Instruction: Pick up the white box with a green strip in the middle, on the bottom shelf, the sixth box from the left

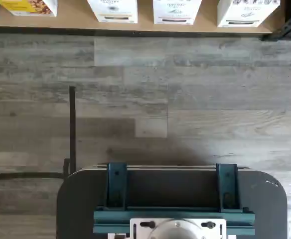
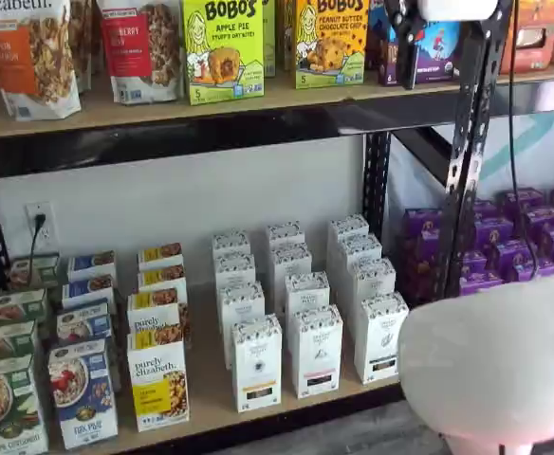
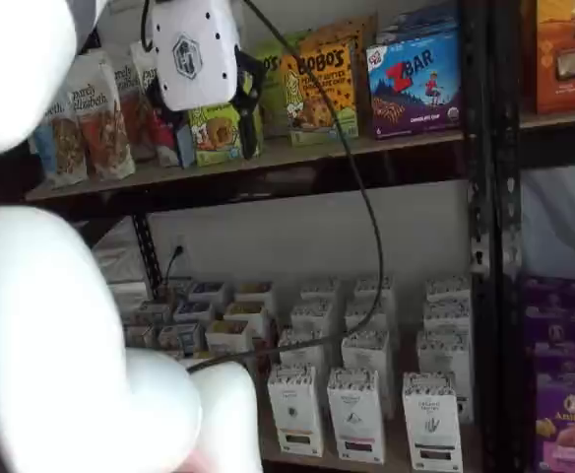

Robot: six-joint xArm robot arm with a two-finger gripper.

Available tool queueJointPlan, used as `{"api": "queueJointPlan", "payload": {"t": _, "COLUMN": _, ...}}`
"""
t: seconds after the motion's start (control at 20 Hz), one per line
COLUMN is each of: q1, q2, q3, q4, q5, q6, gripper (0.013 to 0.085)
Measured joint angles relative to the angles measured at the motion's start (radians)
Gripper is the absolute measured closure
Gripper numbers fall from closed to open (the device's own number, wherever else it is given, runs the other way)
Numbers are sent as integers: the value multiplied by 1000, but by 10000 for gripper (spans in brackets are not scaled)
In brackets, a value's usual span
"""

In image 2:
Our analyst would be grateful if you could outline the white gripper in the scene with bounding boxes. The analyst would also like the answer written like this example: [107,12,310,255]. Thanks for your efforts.
[383,0,500,92]

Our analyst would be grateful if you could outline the white box green strip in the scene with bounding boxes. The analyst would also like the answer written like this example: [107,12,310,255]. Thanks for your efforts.
[347,257,397,305]
[326,213,371,244]
[352,292,410,386]
[337,232,383,267]

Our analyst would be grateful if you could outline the blue Z Bar box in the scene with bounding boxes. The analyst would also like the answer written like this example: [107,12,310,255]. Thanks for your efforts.
[379,17,464,88]
[366,0,393,73]

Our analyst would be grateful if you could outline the yellow Bobo's peanut butter box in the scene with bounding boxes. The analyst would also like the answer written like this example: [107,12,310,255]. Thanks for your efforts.
[295,0,370,90]
[281,0,300,73]

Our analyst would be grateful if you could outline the orange Annie's box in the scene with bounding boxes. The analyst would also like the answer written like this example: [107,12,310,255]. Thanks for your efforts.
[498,0,554,76]

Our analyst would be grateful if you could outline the green Bobo's apple pie box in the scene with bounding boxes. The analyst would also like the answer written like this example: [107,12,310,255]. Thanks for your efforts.
[181,0,266,106]
[261,0,279,80]

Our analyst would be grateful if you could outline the wooden shelf board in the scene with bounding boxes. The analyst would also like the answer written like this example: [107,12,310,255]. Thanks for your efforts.
[494,64,554,87]
[44,272,407,451]
[0,65,463,141]

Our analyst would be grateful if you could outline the white box pink strip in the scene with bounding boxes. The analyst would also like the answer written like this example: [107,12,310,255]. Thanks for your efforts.
[270,242,314,304]
[265,220,305,250]
[289,303,344,400]
[284,270,331,319]

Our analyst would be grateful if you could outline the white box yellow strip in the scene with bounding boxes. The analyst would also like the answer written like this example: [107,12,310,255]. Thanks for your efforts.
[217,280,267,371]
[231,313,284,413]
[212,252,258,291]
[210,229,252,260]

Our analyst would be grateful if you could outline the yellow purely elizabeth box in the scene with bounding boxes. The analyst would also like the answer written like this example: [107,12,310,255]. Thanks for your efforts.
[126,326,191,433]
[126,288,192,340]
[137,264,189,298]
[137,242,185,273]

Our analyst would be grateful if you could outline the blue oatmeal box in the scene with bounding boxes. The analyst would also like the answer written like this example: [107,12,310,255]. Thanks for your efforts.
[61,273,117,310]
[47,337,120,451]
[66,249,118,282]
[56,298,114,347]

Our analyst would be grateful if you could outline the green oatmeal box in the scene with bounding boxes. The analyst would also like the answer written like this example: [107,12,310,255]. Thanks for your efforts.
[0,354,50,455]
[0,319,40,368]
[0,286,49,329]
[9,253,64,292]

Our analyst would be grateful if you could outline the black metal shelving rack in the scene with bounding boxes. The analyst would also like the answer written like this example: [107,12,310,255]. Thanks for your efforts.
[390,70,554,191]
[0,0,513,455]

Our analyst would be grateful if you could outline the white sheet with teal stripe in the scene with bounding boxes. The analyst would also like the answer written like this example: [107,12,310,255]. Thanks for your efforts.
[390,111,554,214]

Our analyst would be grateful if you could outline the red purely elizabeth granola bag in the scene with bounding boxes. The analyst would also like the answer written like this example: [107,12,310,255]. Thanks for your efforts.
[96,0,186,106]

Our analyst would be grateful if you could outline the orange purely elizabeth granola bag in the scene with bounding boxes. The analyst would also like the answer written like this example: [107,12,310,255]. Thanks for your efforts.
[0,0,83,122]
[67,0,103,94]

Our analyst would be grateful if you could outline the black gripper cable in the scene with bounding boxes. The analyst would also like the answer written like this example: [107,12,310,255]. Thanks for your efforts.
[506,0,542,285]

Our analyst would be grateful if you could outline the black plug with cord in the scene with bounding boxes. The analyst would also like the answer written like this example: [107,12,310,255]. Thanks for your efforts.
[28,213,48,286]

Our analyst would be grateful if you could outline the white wall outlet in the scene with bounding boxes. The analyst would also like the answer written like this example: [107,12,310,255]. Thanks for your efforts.
[24,202,54,248]

